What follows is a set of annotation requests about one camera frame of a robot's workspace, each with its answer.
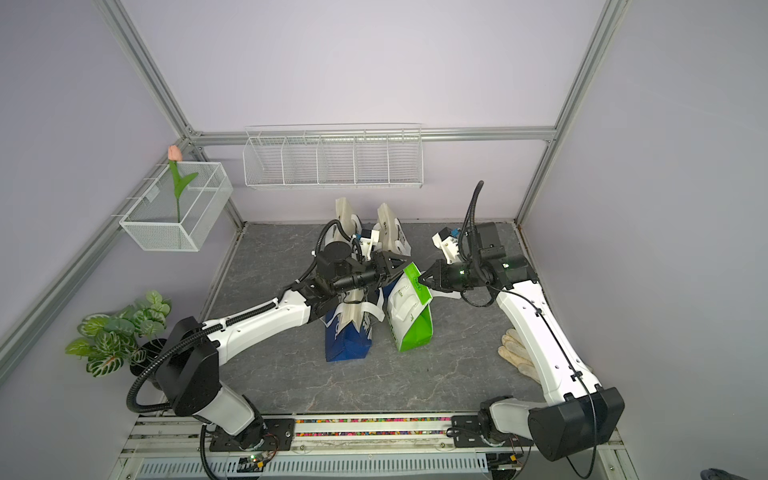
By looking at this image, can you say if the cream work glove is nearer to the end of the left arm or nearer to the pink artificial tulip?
the end of the left arm

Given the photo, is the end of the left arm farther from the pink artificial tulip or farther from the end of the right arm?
the pink artificial tulip

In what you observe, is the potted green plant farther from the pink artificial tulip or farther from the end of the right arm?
the end of the right arm

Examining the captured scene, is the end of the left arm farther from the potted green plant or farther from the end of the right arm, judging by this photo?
the potted green plant

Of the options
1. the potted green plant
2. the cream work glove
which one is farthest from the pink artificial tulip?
the cream work glove

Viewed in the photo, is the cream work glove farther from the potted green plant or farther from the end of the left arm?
the potted green plant

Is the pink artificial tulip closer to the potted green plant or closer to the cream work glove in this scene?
the potted green plant

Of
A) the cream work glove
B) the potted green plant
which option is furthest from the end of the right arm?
the potted green plant

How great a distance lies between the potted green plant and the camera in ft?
2.04

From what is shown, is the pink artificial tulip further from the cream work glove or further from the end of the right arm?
the cream work glove
